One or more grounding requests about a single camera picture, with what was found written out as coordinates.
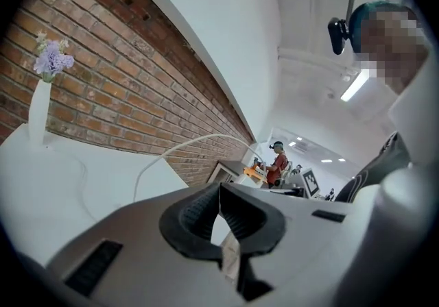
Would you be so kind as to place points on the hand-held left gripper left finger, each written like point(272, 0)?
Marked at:
point(147, 247)

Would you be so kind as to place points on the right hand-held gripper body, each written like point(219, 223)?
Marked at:
point(310, 182)

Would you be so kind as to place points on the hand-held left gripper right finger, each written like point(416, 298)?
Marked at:
point(295, 247)

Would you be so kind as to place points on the orange cloth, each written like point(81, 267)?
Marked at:
point(254, 172)

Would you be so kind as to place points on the person's black printed shirt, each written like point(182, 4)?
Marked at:
point(380, 165)

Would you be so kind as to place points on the dark table white legs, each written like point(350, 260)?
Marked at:
point(226, 170)

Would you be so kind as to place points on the ceiling light bar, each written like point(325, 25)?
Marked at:
point(354, 86)

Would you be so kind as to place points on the person's face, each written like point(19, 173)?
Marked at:
point(391, 48)

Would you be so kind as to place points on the white vase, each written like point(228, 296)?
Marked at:
point(38, 113)

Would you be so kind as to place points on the purple artificial flowers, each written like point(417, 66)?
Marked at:
point(53, 59)

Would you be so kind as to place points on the black head camera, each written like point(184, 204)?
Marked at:
point(339, 36)

